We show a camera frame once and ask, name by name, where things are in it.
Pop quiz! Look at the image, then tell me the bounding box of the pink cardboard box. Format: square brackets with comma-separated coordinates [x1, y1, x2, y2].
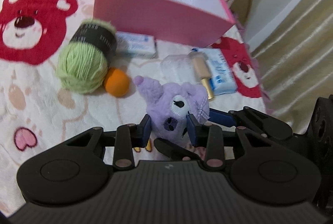
[93, 0, 235, 47]

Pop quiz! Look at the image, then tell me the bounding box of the blue white tissue pack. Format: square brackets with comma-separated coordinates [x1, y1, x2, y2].
[116, 31, 156, 59]

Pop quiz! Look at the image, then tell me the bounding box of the beige curtain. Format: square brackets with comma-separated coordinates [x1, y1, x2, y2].
[252, 10, 332, 133]

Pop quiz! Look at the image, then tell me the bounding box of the purple plush toy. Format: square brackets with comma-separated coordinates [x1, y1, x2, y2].
[133, 76, 209, 147]

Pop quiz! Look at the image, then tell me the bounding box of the bear print fleece blanket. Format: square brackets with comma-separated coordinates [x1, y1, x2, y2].
[1, 0, 266, 216]

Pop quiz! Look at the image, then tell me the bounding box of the clear plastic bag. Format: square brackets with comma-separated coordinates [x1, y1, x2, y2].
[160, 55, 198, 84]

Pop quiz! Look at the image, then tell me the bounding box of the green yarn ball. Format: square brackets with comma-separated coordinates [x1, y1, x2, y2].
[56, 19, 117, 94]

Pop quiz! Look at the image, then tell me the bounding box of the orange makeup sponge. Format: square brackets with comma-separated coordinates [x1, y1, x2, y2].
[103, 68, 130, 98]

